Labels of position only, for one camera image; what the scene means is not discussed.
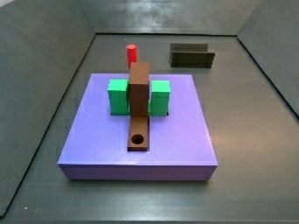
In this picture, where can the purple board base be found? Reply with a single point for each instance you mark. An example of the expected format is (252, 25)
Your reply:
(122, 148)

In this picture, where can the brown L-shaped block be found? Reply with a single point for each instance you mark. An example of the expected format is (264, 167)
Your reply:
(138, 103)

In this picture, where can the dark grey block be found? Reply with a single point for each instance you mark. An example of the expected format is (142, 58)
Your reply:
(191, 56)

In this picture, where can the right green block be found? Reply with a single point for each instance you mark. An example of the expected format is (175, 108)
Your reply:
(161, 93)

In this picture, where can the red cylinder peg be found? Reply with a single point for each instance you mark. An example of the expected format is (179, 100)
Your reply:
(131, 54)

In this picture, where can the left green block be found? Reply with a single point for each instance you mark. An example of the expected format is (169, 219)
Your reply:
(117, 90)

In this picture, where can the green block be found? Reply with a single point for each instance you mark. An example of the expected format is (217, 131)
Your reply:
(117, 90)
(161, 93)

